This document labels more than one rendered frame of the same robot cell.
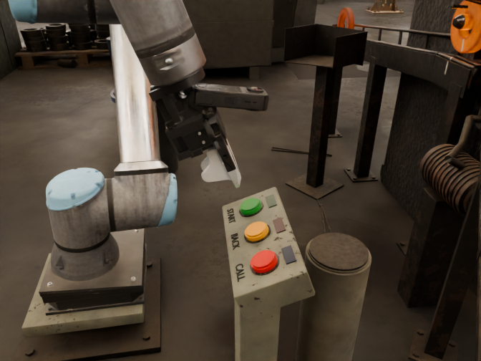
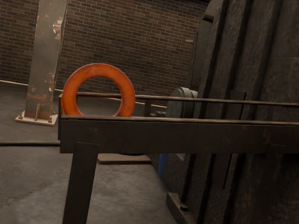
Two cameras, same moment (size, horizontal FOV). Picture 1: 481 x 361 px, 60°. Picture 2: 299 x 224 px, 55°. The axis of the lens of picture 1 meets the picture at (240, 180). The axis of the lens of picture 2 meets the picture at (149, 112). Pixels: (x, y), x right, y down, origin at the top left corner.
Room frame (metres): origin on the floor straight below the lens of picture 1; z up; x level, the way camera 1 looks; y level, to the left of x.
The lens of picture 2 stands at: (2.37, 0.19, 0.73)
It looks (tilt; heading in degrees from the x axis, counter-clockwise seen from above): 7 degrees down; 261
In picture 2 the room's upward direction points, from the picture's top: 11 degrees clockwise
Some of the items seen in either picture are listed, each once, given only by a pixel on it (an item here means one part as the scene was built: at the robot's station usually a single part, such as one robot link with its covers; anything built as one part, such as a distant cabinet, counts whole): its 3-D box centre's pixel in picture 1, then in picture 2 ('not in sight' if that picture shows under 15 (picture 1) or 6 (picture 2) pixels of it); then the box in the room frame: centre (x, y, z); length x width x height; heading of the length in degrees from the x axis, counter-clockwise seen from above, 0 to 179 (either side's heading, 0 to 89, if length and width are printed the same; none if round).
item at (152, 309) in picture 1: (96, 299); not in sight; (0.96, 0.46, 0.04); 0.40 x 0.40 x 0.08; 10
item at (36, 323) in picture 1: (92, 284); not in sight; (0.96, 0.46, 0.10); 0.32 x 0.32 x 0.04; 10
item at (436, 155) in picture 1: (441, 241); not in sight; (0.96, -0.59, 0.27); 0.22 x 0.13 x 0.53; 6
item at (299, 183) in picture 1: (317, 114); not in sight; (1.77, -0.35, 0.36); 0.26 x 0.20 x 0.72; 41
